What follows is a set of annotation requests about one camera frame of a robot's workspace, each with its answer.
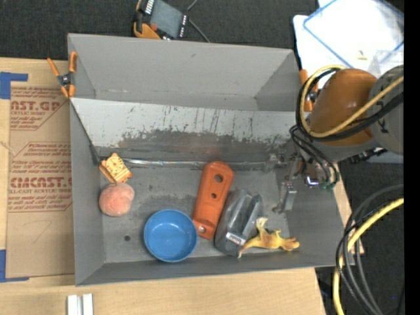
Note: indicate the grey stapler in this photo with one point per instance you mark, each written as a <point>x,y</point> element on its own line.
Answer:
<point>234,222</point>

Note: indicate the yellow toy dinosaur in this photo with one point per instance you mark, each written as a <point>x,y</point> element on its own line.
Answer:
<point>267,239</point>

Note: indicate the brown cardboard board red print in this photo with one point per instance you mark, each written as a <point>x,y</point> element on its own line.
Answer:
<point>36,235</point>

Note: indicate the yellow toy clock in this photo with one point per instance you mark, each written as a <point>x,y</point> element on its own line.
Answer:
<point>115,168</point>

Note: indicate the grey metal bin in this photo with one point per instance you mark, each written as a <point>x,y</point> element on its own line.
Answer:
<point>183,74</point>

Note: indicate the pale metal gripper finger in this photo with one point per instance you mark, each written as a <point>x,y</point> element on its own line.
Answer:
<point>276,161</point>
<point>288,197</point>

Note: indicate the blue bowl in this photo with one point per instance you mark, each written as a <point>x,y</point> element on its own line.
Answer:
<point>170,235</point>

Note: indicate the orange flat plastic tool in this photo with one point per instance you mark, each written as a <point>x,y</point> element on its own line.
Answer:
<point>211,205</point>

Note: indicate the pink toy peach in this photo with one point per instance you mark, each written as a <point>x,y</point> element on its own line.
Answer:
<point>115,200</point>

